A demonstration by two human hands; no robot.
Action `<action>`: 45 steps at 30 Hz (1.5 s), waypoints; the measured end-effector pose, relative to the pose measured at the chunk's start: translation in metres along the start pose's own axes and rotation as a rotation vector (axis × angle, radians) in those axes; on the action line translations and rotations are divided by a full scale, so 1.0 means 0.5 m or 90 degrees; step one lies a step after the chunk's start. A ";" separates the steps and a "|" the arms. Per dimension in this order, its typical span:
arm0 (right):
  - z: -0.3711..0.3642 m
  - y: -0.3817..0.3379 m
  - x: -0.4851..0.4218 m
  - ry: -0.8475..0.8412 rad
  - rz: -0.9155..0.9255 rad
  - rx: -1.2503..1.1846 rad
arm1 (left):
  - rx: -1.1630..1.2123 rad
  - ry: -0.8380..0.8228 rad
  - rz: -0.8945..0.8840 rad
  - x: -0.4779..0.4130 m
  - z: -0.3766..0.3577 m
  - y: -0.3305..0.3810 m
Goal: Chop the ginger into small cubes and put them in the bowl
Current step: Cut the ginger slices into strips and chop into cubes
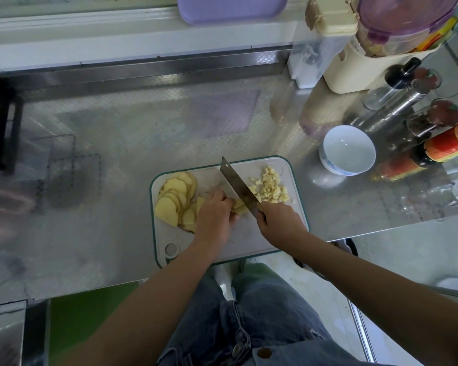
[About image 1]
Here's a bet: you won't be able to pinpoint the person's right hand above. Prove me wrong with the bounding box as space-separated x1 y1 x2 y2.
255 200 310 252

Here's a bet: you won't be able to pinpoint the person's left hand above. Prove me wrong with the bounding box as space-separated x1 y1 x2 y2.
192 190 238 256

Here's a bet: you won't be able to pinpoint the pile of diced potato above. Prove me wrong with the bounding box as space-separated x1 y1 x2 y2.
252 165 290 205

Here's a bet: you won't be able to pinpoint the pile of yellow potato slices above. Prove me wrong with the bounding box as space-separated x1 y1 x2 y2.
153 172 207 234

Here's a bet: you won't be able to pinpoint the steel cleaver knife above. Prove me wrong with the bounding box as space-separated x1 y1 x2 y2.
220 155 264 218

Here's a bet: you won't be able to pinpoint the white bowl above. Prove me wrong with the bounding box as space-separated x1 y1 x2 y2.
319 124 377 177

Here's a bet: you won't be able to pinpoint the person's left forearm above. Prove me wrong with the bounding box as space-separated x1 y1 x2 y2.
61 246 222 366

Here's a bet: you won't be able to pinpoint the person's right forearm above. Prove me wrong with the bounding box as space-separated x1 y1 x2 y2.
294 234 458 366

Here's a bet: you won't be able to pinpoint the metal bowl with scraps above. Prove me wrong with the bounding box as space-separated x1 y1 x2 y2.
294 237 360 279

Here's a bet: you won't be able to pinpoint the person's blue jeans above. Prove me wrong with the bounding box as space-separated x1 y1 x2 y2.
156 263 390 366

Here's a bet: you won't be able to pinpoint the white cutting board green rim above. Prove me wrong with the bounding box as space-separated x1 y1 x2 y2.
150 155 310 269

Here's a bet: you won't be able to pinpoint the green mat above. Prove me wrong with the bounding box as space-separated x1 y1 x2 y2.
49 282 138 363

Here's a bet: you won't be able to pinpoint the clear plastic bottle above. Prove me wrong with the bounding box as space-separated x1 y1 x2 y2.
400 179 458 218

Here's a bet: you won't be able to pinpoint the cream plastic canister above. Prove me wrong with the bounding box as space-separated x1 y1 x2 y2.
323 38 440 95

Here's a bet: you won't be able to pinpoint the steel shaker brown cap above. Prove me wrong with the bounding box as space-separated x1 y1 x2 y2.
357 67 444 134

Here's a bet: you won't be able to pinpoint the clear container cream lid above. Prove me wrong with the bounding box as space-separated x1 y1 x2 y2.
288 0 360 89

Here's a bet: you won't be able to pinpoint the white round plate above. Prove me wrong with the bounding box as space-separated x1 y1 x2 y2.
437 277 458 296

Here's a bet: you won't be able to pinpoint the glass bottle black cap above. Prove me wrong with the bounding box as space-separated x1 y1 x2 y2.
363 57 422 111

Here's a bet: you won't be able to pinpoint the sauce bottle red label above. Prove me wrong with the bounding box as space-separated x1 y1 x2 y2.
411 116 458 167

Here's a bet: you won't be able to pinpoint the glass jar red lid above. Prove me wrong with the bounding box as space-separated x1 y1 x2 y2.
407 99 458 138

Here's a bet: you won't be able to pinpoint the purple plastic cutting board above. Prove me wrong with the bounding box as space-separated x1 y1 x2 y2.
176 0 290 26

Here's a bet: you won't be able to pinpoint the black metal rack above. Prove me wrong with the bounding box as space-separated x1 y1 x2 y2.
0 80 22 174

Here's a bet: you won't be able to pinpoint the steel bin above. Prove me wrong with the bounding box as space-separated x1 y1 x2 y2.
0 301 27 366

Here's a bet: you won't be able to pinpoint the purple lid food container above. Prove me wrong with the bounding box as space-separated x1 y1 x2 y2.
356 0 458 58

